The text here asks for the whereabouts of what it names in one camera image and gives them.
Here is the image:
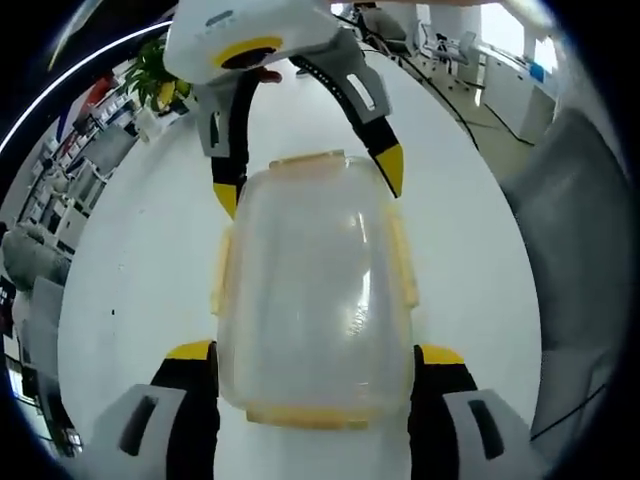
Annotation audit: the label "grey mesh office chair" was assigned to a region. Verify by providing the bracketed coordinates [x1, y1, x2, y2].
[498, 106, 637, 442]

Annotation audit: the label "shelves with white boxes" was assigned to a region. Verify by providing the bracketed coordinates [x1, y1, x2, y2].
[18, 74, 137, 242]

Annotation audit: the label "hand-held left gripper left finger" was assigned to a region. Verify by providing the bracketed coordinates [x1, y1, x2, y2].
[58, 338, 222, 480]

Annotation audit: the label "clear box with yellow buckles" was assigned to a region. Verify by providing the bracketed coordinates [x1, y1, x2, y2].
[209, 148, 419, 432]

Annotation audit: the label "green potted plant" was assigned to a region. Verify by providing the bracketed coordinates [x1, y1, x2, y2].
[121, 36, 194, 115]

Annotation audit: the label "white office chair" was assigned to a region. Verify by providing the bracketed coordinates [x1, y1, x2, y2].
[422, 28, 477, 77]

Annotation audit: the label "small clear container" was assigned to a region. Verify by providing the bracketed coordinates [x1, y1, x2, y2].
[136, 107, 171, 145]

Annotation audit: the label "white low cabinets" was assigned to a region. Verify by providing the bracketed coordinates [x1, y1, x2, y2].
[473, 47, 557, 147]

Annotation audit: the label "black floor cables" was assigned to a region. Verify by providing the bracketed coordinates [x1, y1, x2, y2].
[394, 49, 532, 147]

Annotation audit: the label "curved ceiling light strip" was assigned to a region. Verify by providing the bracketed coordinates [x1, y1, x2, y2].
[0, 23, 172, 152]

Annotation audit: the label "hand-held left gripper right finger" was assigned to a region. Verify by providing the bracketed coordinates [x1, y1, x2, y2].
[407, 343, 557, 480]

